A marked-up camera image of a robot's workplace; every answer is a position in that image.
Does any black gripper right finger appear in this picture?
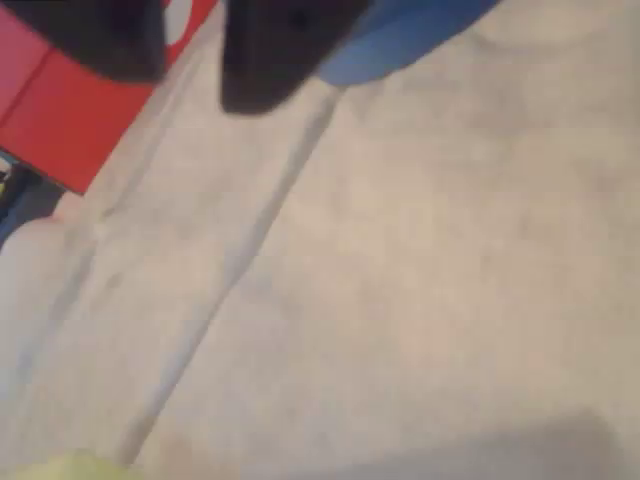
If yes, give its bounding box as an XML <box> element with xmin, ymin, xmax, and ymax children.
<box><xmin>221</xmin><ymin>0</ymin><xmax>376</xmax><ymax>116</ymax></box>

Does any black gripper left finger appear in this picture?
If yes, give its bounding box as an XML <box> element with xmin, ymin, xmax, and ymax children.
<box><xmin>14</xmin><ymin>0</ymin><xmax>167</xmax><ymax>84</ymax></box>

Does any yellow rectangular block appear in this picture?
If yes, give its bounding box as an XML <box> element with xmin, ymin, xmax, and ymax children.
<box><xmin>7</xmin><ymin>448</ymin><xmax>132</xmax><ymax>480</ymax></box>

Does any red object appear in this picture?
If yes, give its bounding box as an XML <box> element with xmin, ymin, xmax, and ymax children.
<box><xmin>0</xmin><ymin>0</ymin><xmax>222</xmax><ymax>196</ymax></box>

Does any blue plastic cup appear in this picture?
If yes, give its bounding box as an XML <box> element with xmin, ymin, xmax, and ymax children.
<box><xmin>318</xmin><ymin>0</ymin><xmax>497</xmax><ymax>87</ymax></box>

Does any plain white cloth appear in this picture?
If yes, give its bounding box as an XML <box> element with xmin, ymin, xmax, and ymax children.
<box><xmin>0</xmin><ymin>0</ymin><xmax>640</xmax><ymax>480</ymax></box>

